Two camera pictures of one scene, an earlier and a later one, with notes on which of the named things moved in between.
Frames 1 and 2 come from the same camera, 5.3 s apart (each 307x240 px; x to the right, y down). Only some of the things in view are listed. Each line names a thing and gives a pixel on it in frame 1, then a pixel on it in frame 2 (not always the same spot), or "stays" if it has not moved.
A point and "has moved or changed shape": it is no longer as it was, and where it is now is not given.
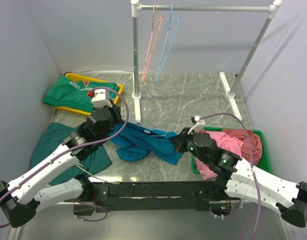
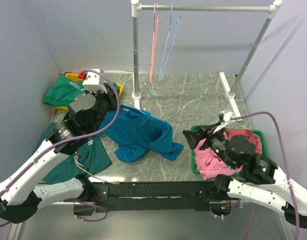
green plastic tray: [265, 161] stays
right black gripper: [179, 140] to [202, 132]
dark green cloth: [52, 137] stays
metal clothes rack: [136, 8] stays
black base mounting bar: [148, 196] stays
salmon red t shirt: [256, 143] stays
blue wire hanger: [151, 128] to [138, 110]
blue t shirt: [135, 143] has moved or changed shape
